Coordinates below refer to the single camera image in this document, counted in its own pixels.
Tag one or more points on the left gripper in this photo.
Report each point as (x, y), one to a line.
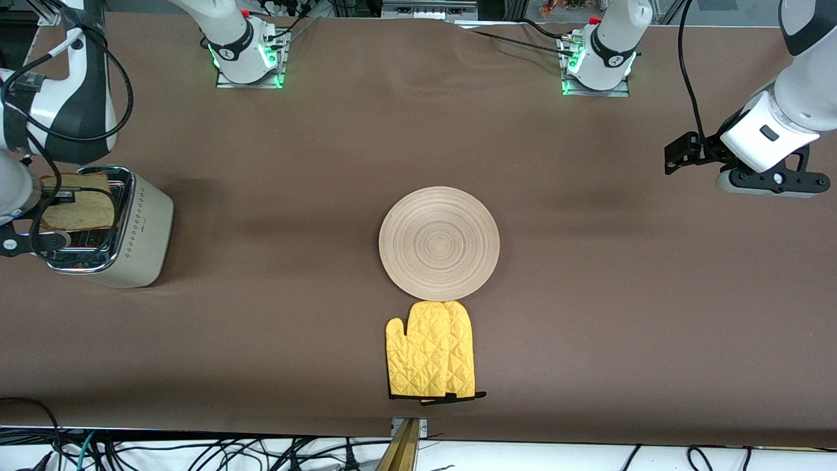
(711, 148)

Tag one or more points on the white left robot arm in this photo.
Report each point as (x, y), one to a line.
(811, 85)

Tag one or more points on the round wooden plate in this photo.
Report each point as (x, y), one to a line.
(439, 243)

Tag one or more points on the slice of bread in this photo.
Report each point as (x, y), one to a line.
(78, 209)

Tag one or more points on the cream and chrome toaster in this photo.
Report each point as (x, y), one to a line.
(144, 248)

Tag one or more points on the tan angled beam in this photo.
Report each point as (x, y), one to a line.
(400, 454)

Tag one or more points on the small metal bracket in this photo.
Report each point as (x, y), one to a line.
(422, 426)

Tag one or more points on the silver aluminium frame rail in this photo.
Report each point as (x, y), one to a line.
(425, 10)

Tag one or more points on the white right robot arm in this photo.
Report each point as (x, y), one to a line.
(59, 98)

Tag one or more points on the brown table cover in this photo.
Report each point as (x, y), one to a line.
(294, 196)

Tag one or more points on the yellow quilted oven mitt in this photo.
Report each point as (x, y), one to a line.
(418, 353)
(465, 353)

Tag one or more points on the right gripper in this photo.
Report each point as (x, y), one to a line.
(40, 243)

